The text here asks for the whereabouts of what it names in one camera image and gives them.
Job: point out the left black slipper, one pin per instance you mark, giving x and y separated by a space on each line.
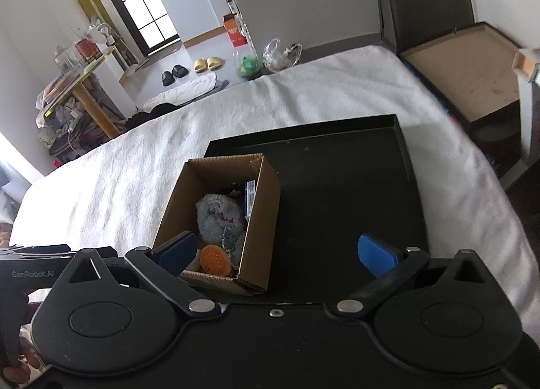
167 78

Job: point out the gold-legged side table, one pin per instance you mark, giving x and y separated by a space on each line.
77 89

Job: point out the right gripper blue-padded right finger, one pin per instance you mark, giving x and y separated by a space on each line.
411 282

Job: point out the orange red box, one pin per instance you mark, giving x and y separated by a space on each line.
232 29

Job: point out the blue tissue pack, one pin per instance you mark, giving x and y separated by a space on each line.
249 194

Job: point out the black shallow tray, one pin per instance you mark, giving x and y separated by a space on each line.
338 180

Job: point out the right black slipper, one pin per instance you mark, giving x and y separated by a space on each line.
179 71

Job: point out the left yellow slipper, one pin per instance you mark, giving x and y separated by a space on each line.
200 65

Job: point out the green plastic bag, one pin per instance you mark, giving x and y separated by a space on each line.
249 67

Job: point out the brown cardboard board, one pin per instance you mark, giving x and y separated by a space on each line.
473 70

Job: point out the clear plastic bag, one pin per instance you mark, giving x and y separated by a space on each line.
276 58

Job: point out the white floor mat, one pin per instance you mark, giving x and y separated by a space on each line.
183 93

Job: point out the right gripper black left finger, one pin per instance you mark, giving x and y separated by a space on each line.
141 284

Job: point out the person's left hand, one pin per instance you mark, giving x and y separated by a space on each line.
21 354

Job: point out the brown cardboard box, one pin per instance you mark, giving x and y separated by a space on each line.
209 175

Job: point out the black slipper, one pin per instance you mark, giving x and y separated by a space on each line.
179 71
167 78

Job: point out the orange round plush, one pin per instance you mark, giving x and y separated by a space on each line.
215 261

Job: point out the dark grey knitted cloth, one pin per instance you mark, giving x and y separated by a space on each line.
232 242

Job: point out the white cabinet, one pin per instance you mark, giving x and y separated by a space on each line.
197 21

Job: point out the grey plush toy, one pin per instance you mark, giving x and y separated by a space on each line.
214 212

